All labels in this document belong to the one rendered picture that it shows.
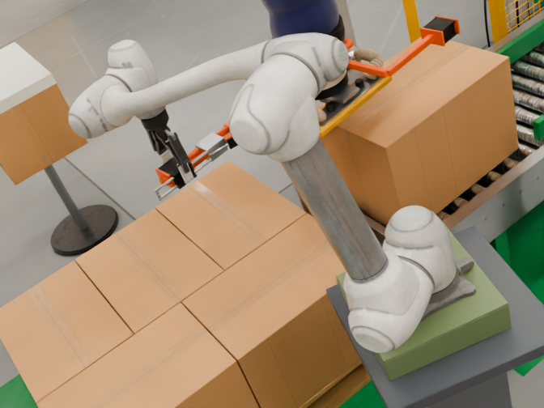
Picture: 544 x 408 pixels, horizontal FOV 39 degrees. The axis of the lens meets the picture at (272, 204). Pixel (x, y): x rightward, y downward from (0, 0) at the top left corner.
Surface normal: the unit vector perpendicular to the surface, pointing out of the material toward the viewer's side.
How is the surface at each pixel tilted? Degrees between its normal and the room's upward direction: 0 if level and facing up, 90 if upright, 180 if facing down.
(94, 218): 0
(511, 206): 90
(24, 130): 90
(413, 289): 72
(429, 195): 90
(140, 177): 0
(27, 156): 90
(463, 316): 3
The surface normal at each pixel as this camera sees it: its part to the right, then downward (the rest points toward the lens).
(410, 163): 0.58, 0.36
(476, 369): -0.28, -0.75
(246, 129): -0.52, 0.60
